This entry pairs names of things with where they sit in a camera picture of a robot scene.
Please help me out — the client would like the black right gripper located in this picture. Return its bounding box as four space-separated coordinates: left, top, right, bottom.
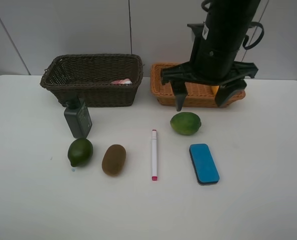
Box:
160 53 258 112

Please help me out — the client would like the yellow mango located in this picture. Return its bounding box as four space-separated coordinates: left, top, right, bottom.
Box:
211 85 219 95

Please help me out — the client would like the pink white-capped bottle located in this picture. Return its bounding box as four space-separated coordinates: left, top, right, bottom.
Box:
111 78 133 85

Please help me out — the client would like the blue whiteboard eraser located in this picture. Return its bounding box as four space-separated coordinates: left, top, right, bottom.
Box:
189 143 220 185

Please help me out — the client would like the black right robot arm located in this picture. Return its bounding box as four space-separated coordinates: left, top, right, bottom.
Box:
160 0 265 112

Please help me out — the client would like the orange wicker basket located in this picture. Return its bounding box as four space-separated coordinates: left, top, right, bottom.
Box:
149 62 247 109

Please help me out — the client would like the white pink-capped marker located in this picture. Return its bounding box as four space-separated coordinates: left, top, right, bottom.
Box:
151 129 158 181

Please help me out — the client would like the dark brown wicker basket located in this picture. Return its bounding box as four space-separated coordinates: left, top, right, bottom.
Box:
40 53 143 108

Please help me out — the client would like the brown kiwi fruit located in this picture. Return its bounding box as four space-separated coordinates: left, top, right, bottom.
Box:
101 144 127 177

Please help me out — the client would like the dark green pump bottle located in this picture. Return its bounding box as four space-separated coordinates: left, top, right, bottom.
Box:
64 92 93 139

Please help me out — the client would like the dark green lime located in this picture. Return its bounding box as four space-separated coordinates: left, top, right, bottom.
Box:
67 138 94 168

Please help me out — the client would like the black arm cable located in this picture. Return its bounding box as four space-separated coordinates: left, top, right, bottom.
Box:
200 0 265 50

